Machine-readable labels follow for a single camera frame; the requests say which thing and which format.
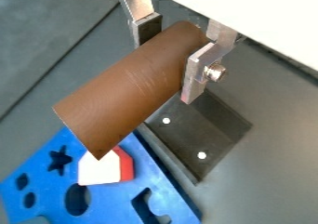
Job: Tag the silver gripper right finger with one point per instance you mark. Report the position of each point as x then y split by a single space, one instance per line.
203 65

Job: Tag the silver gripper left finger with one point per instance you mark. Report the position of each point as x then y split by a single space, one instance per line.
144 21

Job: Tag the brown cylinder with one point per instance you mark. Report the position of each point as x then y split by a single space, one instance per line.
108 107

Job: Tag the black curved holder stand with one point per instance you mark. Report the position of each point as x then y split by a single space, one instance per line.
195 134

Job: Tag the red house-shaped peg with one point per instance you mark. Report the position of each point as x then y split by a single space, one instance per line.
113 168

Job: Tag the blue shape sorter block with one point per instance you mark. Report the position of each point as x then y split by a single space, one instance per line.
41 189

